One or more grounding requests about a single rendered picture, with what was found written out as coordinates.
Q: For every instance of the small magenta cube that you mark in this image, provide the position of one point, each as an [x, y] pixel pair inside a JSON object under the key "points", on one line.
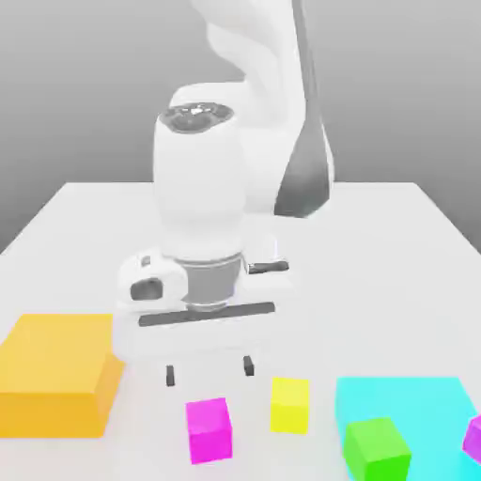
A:
{"points": [[209, 430]]}

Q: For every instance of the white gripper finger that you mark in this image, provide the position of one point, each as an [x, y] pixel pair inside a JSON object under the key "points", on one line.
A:
{"points": [[170, 375], [248, 366]]}

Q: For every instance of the large orange box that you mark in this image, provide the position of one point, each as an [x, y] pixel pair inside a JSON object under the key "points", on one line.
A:
{"points": [[52, 372]]}

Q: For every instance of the small green cube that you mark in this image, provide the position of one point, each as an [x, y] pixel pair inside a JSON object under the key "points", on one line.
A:
{"points": [[375, 447]]}

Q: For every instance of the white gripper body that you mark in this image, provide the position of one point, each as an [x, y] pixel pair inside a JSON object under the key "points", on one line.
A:
{"points": [[203, 334]]}

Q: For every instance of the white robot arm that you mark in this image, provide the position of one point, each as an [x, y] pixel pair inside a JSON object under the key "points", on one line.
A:
{"points": [[197, 188]]}

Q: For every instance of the small yellow cube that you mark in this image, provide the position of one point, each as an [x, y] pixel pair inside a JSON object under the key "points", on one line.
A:
{"points": [[289, 405]]}

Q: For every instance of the small purple cube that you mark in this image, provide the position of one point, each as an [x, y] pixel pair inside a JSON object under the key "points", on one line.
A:
{"points": [[473, 437]]}

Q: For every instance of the large cyan box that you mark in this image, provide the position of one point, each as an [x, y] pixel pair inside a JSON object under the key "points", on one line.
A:
{"points": [[413, 398]]}

